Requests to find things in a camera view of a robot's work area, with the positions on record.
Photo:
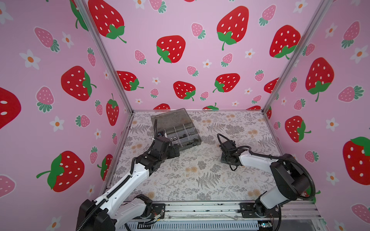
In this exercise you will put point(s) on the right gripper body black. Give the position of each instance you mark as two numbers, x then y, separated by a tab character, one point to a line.
224	153

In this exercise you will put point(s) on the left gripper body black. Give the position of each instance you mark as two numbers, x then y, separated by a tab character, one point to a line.
169	153

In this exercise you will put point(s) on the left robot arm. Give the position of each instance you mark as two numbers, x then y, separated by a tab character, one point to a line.
109	211

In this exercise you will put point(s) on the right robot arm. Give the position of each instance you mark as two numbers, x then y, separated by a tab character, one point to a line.
292	180

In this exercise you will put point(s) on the clear plastic organizer box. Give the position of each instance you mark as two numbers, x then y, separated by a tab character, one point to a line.
175	124

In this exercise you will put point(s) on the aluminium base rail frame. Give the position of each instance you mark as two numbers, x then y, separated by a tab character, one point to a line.
209	216

